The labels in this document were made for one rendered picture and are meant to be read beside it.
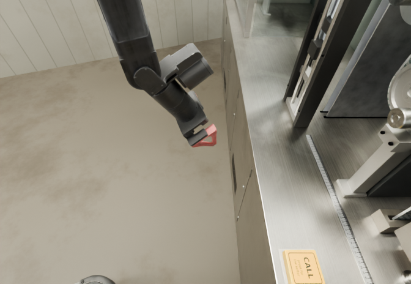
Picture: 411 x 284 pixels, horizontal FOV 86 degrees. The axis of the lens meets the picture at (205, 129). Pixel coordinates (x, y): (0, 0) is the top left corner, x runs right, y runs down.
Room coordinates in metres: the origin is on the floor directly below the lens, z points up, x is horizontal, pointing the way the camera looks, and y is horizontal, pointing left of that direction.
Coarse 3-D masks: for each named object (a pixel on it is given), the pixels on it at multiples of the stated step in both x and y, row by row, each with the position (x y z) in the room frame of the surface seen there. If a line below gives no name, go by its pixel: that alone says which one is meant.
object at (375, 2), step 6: (372, 0) 1.13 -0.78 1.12; (378, 0) 1.09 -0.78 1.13; (372, 6) 1.11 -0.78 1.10; (378, 6) 1.07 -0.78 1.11; (366, 12) 1.13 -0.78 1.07; (372, 12) 1.09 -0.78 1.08; (366, 18) 1.11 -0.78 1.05; (360, 24) 1.13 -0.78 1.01; (366, 24) 1.09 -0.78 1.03; (360, 30) 1.11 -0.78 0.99; (354, 36) 1.13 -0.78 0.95; (360, 36) 1.09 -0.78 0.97; (354, 42) 1.11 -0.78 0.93; (354, 48) 1.08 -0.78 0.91
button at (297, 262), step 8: (288, 256) 0.12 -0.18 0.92; (296, 256) 0.12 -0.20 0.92; (304, 256) 0.12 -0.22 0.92; (312, 256) 0.12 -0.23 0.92; (288, 264) 0.10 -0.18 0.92; (296, 264) 0.10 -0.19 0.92; (304, 264) 0.10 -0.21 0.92; (312, 264) 0.10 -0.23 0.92; (288, 272) 0.09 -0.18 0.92; (296, 272) 0.09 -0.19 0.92; (304, 272) 0.09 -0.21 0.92; (312, 272) 0.09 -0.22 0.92; (320, 272) 0.09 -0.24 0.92; (288, 280) 0.08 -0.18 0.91; (296, 280) 0.08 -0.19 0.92; (304, 280) 0.08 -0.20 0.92; (312, 280) 0.08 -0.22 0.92; (320, 280) 0.08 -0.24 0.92
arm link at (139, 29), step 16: (112, 0) 0.31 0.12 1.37; (128, 0) 0.32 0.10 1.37; (112, 16) 0.31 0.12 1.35; (128, 16) 0.32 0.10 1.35; (144, 16) 0.34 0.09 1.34; (112, 32) 0.31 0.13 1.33; (128, 32) 0.31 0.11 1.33; (144, 32) 0.32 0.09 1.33; (128, 48) 0.31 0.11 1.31; (144, 48) 0.31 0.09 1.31; (128, 64) 0.30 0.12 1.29; (144, 64) 0.31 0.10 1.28; (128, 80) 0.30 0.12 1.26
